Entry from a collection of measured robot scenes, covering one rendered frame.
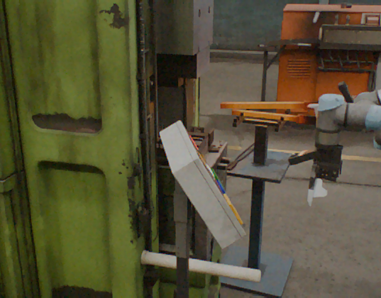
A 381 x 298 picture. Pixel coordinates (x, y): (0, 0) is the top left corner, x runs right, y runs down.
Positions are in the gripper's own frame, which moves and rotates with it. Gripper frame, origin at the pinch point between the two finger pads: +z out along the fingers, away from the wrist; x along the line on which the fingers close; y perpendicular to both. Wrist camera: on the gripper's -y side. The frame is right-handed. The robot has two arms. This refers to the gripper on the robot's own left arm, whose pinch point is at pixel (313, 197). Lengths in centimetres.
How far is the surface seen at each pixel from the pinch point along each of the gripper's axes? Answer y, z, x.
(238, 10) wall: -335, 2, 729
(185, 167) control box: -23, -24, -49
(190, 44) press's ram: -50, -47, 4
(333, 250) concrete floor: -12, 93, 126
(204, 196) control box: -19, -15, -46
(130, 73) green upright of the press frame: -57, -41, -23
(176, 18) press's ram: -55, -56, 3
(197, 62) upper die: -50, -40, 10
